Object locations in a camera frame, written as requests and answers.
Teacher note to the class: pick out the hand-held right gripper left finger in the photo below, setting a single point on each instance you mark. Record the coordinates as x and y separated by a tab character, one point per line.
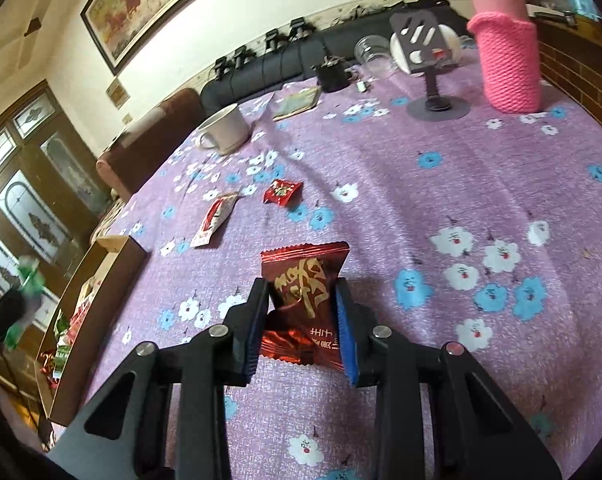
251	340

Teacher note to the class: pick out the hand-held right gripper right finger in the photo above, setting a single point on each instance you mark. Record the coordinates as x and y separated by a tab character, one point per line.
346	340

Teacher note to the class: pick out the green snack packet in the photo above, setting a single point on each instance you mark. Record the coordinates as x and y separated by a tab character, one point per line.
61	327
30	277

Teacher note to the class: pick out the red foil snack packet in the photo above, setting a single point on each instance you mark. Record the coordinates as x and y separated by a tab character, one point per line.
47	364

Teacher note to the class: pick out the dark red snack packet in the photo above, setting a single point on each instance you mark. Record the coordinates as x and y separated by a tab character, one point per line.
301	280

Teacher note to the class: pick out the red white snack packet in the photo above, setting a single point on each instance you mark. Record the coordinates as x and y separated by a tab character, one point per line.
83	305

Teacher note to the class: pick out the shallow cardboard box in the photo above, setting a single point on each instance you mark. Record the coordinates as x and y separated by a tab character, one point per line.
116	280

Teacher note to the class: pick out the wooden glass door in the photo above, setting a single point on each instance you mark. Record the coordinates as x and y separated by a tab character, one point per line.
36	200

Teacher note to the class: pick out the red white sachet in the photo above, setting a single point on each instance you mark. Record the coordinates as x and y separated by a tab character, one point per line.
213	220

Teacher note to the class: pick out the leaf print sofa cover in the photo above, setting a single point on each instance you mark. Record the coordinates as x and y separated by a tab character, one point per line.
108	217

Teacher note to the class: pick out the small red snack packet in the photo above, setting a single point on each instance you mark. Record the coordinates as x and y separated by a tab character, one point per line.
282	192

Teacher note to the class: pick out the purple floral tablecloth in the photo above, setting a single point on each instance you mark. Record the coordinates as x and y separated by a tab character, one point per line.
431	185

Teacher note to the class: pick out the white mug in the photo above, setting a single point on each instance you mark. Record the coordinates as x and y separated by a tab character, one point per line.
228	127

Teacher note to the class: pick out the brown fabric sofa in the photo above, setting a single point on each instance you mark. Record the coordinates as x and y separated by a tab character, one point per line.
146	140

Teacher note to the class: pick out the green booklet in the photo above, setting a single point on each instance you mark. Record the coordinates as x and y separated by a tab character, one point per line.
297	104

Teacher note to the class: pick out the black cup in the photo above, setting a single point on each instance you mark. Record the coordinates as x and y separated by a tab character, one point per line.
333	77

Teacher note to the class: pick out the black leather sofa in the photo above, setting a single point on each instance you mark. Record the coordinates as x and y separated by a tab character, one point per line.
281	67

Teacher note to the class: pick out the clear glass cup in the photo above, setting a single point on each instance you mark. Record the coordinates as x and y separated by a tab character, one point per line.
373	55

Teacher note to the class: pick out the grey phone stand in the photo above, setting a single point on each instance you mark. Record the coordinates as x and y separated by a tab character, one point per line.
416	35

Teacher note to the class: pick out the white round container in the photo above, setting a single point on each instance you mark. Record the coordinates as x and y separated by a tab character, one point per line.
450	36

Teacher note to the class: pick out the pink knitted bottle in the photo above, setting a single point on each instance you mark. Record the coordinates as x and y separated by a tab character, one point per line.
511	60

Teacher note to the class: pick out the small gold wall plaque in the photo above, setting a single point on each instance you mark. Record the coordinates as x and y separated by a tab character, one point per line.
116	92

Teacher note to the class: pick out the framed wall painting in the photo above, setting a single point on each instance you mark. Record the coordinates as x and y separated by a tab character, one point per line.
156	5

